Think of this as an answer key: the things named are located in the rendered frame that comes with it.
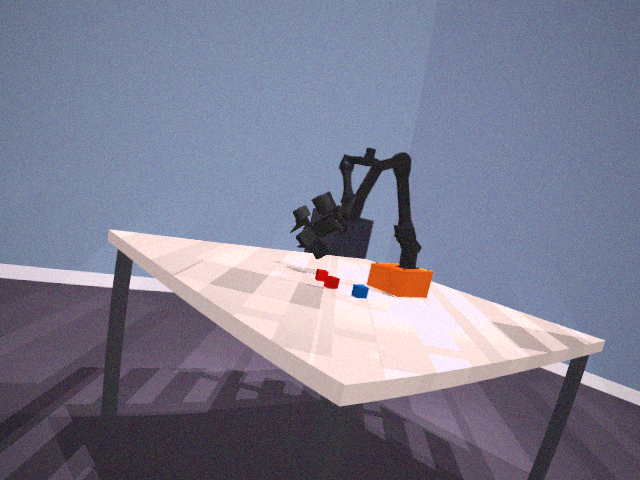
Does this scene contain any blue cube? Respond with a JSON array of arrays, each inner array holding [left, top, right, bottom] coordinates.
[[351, 284, 370, 298]]

